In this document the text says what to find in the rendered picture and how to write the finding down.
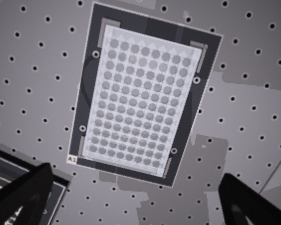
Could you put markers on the grey perforated base plate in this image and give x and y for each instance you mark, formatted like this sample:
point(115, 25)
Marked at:
point(237, 129)

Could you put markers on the black rectangular plate nest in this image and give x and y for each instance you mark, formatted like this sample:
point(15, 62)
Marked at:
point(15, 167)

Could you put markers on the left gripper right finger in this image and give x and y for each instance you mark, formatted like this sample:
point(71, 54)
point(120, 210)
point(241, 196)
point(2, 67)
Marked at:
point(239, 201)

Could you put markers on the dark grey plate nest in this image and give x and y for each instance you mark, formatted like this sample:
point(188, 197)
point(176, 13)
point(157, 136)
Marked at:
point(102, 15)

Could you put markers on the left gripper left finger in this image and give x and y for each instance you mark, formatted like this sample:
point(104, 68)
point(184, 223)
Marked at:
point(29, 192)

